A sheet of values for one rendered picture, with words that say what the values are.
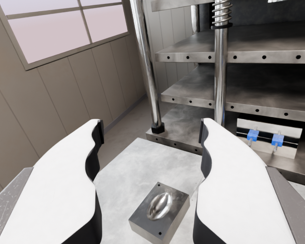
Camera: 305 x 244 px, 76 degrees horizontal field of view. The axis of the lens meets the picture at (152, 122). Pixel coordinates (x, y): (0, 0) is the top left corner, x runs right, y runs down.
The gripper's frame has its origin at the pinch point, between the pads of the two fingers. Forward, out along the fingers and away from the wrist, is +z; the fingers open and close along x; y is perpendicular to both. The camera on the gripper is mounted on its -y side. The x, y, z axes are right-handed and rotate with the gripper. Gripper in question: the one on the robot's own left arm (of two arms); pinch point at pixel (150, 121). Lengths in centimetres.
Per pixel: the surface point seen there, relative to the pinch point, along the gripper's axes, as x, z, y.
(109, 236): -18, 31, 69
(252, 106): 46, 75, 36
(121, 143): -49, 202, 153
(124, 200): -15, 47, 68
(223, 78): 31, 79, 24
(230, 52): 33, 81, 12
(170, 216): 5, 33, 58
